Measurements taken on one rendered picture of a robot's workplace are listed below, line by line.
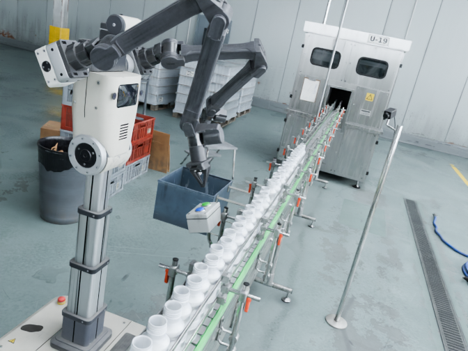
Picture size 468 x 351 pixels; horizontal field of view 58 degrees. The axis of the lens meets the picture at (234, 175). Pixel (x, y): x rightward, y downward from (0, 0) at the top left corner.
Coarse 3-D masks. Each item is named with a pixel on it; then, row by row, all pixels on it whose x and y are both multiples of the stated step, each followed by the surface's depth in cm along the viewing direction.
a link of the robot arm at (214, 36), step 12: (216, 24) 116; (216, 36) 119; (204, 48) 125; (216, 48) 124; (204, 60) 127; (216, 60) 127; (204, 72) 130; (192, 84) 133; (204, 84) 132; (192, 96) 136; (204, 96) 135; (192, 108) 138; (180, 120) 141; (192, 120) 141
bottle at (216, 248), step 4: (212, 244) 116; (216, 244) 116; (220, 244) 116; (212, 248) 114; (216, 248) 117; (220, 248) 116; (212, 252) 114; (216, 252) 113; (220, 252) 114; (220, 256) 114; (220, 260) 115; (220, 264) 114; (224, 264) 116; (220, 268) 114; (220, 272) 115; (216, 296) 118
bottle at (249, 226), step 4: (244, 212) 143; (248, 212) 144; (252, 212) 143; (244, 216) 141; (248, 216) 141; (252, 216) 141; (248, 220) 141; (248, 224) 141; (252, 224) 143; (248, 228) 141; (252, 228) 142; (248, 232) 141; (248, 240) 143; (248, 244) 144; (244, 248) 143; (244, 252) 144
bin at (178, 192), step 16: (176, 176) 238; (192, 176) 244; (208, 176) 241; (160, 192) 217; (176, 192) 215; (192, 192) 212; (208, 192) 243; (224, 192) 228; (160, 208) 220; (176, 208) 217; (192, 208) 214; (176, 224) 219
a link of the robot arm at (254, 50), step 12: (180, 48) 176; (192, 48) 172; (228, 48) 172; (240, 48) 172; (252, 48) 172; (264, 48) 179; (168, 60) 170; (180, 60) 171; (192, 60) 174; (264, 60) 176
